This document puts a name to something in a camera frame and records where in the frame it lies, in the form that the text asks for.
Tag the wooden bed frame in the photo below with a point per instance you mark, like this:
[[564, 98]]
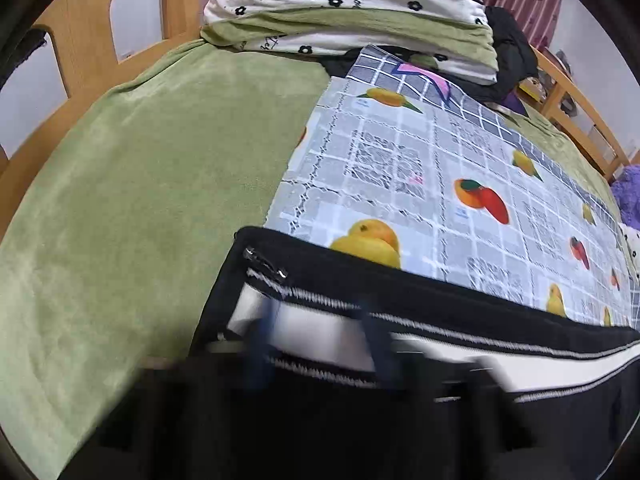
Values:
[[80, 5]]

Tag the black clothing heap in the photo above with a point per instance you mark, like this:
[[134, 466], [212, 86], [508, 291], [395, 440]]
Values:
[[510, 45]]

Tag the black pants with white stripe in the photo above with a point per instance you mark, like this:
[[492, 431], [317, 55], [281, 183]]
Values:
[[450, 320]]

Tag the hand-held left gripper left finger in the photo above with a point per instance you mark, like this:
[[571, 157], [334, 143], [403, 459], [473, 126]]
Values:
[[262, 355]]

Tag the purple plush toy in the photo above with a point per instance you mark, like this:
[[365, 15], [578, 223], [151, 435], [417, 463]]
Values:
[[627, 195]]

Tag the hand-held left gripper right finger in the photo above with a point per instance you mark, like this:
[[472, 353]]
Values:
[[384, 355]]

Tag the dark cloth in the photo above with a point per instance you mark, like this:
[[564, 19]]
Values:
[[31, 42]]

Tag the white floral pillow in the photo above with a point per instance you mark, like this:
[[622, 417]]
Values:
[[631, 240]]

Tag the purple cloth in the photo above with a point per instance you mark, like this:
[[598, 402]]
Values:
[[515, 101]]

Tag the yellow box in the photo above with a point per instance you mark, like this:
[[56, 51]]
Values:
[[529, 89]]

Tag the fruit printed tablecloth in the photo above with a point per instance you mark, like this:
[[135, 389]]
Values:
[[400, 170]]

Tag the green blanket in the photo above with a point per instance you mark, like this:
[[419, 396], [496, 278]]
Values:
[[150, 185]]

